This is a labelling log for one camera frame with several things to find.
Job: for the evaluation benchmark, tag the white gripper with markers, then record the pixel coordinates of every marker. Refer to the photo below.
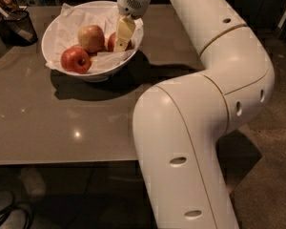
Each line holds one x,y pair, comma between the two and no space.
132,4

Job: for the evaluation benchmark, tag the red apple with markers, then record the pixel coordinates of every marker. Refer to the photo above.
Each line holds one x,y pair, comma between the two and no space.
75,60
111,41

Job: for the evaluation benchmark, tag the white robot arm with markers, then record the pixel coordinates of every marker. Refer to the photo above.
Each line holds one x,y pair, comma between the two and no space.
177,122

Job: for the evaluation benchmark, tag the yellow-red apple middle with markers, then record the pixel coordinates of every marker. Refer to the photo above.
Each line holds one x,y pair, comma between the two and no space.
91,38

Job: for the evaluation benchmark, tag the white bowl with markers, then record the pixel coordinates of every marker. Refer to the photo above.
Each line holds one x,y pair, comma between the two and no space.
54,42

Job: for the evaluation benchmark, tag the white paper liner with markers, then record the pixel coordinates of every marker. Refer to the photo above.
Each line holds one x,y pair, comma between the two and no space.
70,23

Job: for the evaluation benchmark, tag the black mesh basket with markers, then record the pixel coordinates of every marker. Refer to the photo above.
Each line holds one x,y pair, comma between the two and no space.
22,32

